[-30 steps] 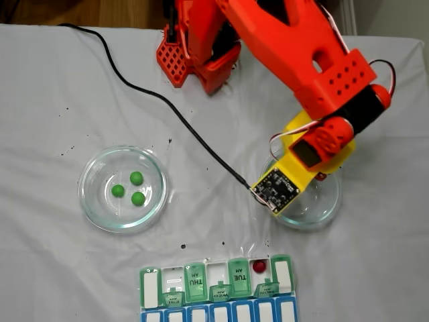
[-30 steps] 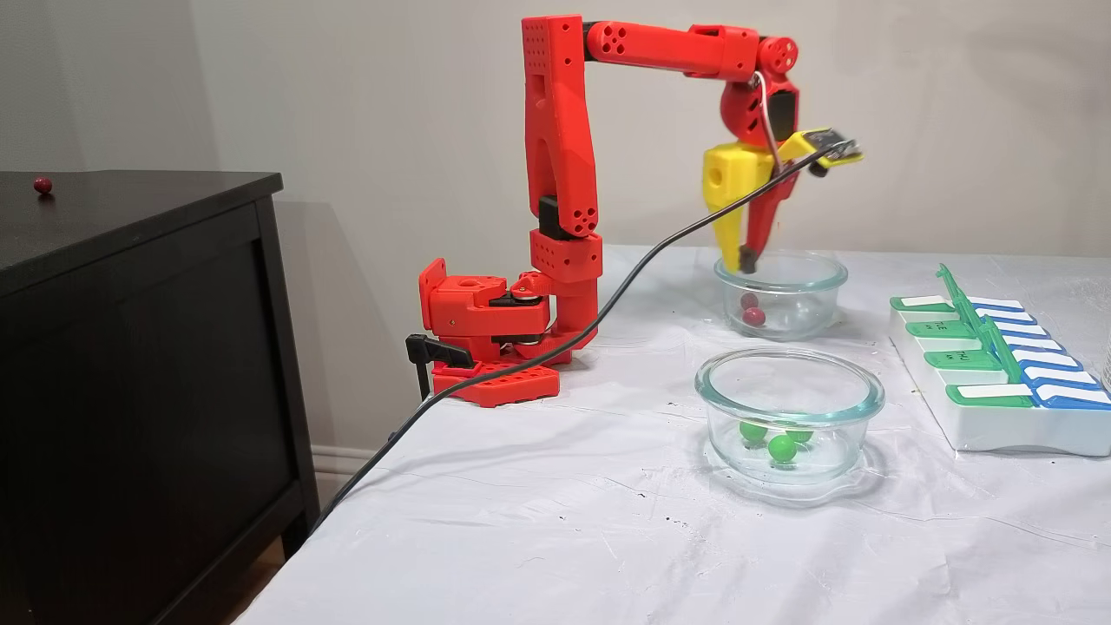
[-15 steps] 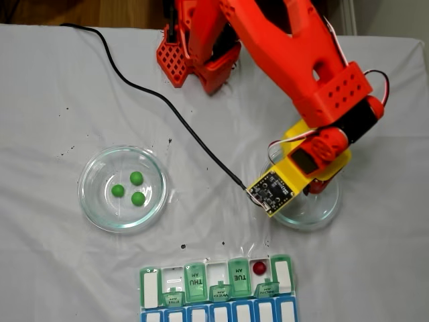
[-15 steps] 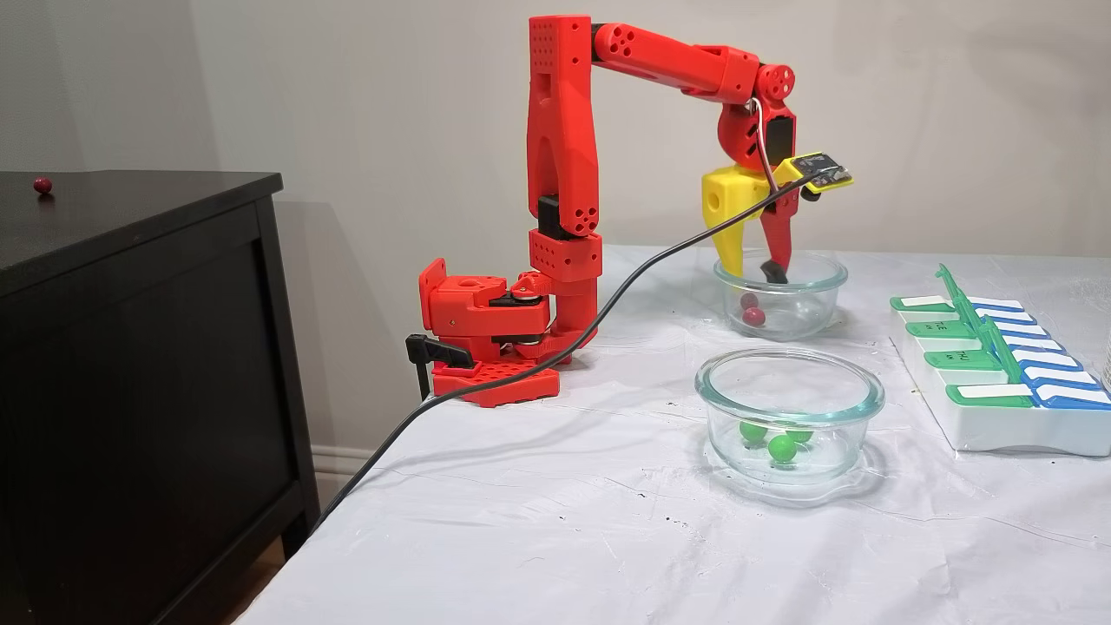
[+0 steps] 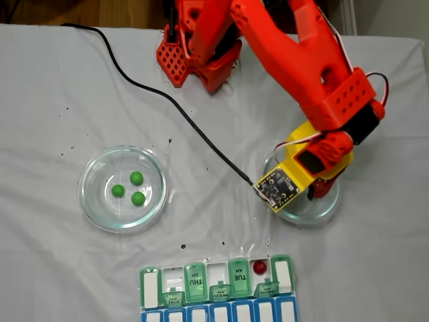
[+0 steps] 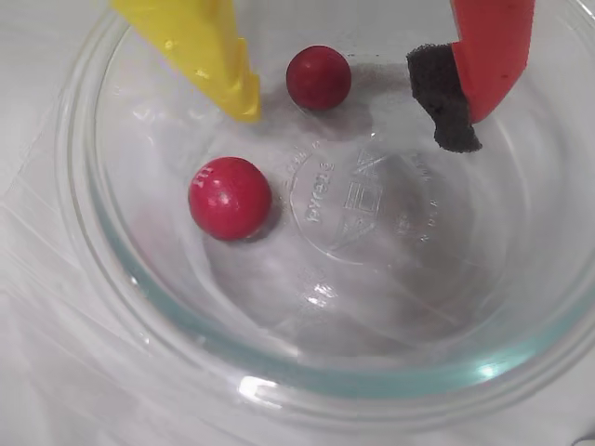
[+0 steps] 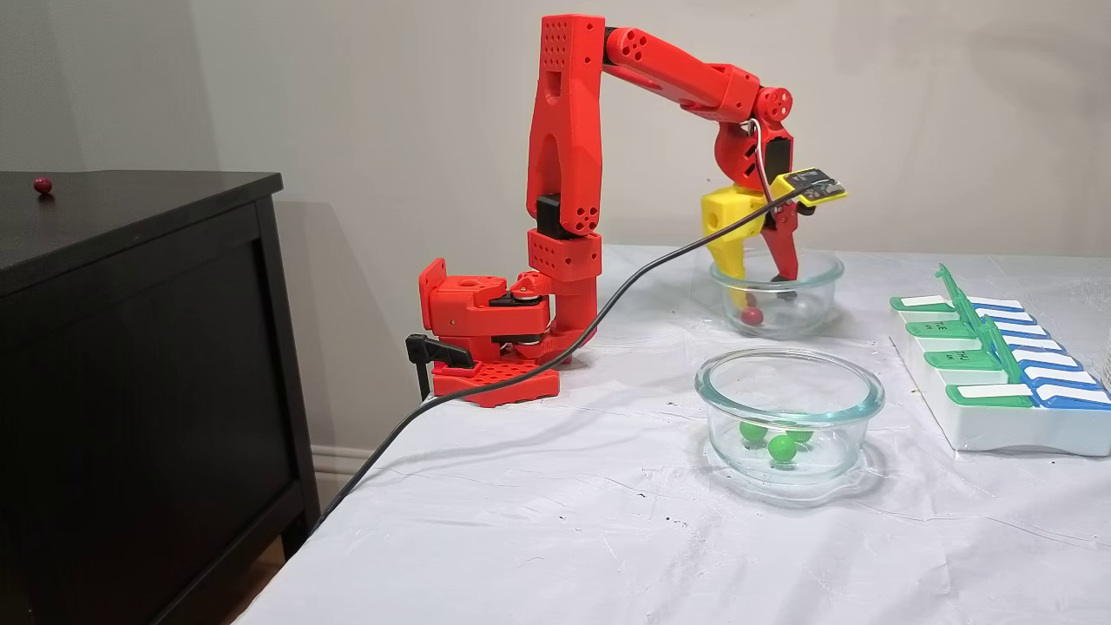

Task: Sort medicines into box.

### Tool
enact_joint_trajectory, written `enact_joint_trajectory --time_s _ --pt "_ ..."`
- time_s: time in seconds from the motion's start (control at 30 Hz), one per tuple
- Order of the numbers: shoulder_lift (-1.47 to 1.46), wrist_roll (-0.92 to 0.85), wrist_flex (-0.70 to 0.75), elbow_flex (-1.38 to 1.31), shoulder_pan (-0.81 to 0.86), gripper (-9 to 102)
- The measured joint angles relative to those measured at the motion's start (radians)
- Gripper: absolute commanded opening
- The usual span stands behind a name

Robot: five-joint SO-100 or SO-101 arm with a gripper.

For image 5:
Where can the green round pill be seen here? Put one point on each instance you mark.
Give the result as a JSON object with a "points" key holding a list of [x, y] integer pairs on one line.
{"points": [[137, 198], [117, 190], [136, 177]]}

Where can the clear glass bowl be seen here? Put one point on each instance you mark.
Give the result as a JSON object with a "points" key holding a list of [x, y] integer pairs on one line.
{"points": [[100, 208], [321, 209]]}

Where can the white table cover sheet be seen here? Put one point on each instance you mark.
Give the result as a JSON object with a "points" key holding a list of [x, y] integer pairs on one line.
{"points": [[67, 268]]}

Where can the black table clamp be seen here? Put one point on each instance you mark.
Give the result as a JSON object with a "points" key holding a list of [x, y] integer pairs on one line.
{"points": [[171, 30]]}

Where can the weekly pill organizer box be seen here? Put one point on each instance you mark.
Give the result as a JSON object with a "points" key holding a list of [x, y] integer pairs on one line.
{"points": [[218, 312]]}

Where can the red round pill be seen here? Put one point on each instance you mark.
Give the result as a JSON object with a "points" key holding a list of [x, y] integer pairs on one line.
{"points": [[259, 267]]}

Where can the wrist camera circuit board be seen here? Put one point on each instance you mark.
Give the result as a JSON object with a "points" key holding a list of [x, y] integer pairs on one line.
{"points": [[276, 184]]}

